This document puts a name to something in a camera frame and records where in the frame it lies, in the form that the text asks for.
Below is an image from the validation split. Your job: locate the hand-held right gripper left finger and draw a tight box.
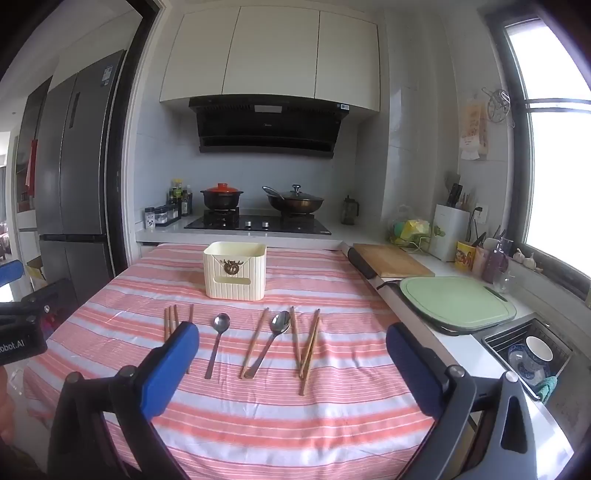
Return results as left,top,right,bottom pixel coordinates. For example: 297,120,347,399
48,322,200,480

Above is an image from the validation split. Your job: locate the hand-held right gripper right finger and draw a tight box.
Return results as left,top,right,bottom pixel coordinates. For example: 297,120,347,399
385,322,539,480

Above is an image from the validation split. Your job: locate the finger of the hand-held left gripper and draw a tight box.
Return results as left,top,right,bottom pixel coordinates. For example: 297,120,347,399
0,260,24,285
0,279,65,324

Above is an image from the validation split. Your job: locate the metal spoon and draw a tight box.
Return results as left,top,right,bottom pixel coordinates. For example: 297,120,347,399
243,311,291,379
204,313,232,380

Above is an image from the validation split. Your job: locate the cream ribbed utensil holder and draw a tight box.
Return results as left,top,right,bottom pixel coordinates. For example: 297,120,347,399
203,241,267,302

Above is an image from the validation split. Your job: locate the green cutting board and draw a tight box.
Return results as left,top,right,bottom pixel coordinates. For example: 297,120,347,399
399,275,518,334

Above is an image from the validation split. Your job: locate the steel sink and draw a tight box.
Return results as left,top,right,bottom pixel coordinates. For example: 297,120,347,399
482,316,575,402

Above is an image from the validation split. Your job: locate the blue patterned bowl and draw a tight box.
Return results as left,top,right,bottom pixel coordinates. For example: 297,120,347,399
508,345,548,386

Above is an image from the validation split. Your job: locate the grey refrigerator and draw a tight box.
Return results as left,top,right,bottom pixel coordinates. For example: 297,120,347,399
34,48,127,305

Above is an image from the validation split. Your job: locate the wooden cutting board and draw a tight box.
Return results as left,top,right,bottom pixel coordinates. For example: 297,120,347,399
348,243,435,280

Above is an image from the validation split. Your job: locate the pink striped table cloth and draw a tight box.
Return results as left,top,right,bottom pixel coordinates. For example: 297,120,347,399
23,242,462,480

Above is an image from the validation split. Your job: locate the pink cup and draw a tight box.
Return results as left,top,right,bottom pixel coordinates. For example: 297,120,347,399
471,244,492,280

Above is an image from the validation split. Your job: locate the yellow mug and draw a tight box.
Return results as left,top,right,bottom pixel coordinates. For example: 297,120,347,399
455,240,478,271

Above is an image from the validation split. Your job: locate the white bowl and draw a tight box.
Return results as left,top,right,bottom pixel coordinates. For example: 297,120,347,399
525,335,554,365

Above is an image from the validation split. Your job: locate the purple cup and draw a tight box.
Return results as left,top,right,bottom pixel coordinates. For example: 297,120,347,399
482,244,511,284

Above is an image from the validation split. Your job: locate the green dish cloth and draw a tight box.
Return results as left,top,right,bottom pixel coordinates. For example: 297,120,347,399
536,376,558,402

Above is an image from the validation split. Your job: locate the white knife block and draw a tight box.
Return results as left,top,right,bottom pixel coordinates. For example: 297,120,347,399
429,204,472,262

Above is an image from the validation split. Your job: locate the plastic bag with produce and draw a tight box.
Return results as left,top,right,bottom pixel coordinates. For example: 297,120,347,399
388,205,437,252

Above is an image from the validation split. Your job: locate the spice jar rack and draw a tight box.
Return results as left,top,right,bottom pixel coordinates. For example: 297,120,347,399
144,204,181,232

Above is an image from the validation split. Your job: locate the black clay pot red lid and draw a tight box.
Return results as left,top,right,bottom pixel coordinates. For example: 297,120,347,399
200,183,244,210

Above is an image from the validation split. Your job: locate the wok with glass lid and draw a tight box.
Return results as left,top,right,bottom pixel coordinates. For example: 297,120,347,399
262,185,325,217

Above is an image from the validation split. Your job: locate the window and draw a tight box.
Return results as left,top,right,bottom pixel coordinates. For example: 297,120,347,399
480,0,591,305

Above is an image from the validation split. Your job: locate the hanging cloth towel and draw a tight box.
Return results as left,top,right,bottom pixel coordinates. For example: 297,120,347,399
458,97,491,161

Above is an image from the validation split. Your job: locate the black range hood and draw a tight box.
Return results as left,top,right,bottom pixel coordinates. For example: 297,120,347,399
188,96,349,160

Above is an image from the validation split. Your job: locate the wire wall rack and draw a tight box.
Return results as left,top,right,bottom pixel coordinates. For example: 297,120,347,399
481,87,515,126

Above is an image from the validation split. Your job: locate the white wall cabinet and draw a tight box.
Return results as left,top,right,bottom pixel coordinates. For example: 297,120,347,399
159,6,382,113

